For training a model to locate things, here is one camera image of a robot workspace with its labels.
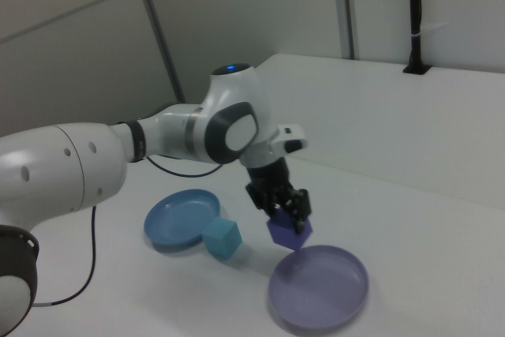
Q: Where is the light blue cube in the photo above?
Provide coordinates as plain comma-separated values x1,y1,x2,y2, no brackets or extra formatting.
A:
201,217,243,260

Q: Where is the purple cube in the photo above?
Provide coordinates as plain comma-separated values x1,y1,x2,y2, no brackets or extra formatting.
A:
266,208,314,253

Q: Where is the blue plate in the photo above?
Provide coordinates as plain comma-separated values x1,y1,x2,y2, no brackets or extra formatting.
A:
143,189,222,251

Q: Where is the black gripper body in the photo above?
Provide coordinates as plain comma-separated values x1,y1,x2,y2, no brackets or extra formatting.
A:
245,157,295,212

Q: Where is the purple plate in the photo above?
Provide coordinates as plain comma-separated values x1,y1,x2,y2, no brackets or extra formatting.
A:
267,245,371,330

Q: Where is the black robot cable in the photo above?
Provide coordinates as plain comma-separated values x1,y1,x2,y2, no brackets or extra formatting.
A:
33,154,223,309

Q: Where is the black pole with base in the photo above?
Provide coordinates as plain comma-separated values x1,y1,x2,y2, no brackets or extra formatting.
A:
402,0,432,76

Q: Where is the slanted grey partition post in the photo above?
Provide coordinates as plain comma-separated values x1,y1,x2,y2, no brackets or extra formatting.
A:
129,0,187,104

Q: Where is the upright grey partition post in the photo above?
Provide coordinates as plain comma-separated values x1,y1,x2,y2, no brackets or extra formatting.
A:
334,0,362,60

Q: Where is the white cable tie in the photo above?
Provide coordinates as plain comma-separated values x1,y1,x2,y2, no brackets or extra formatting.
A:
410,22,450,39

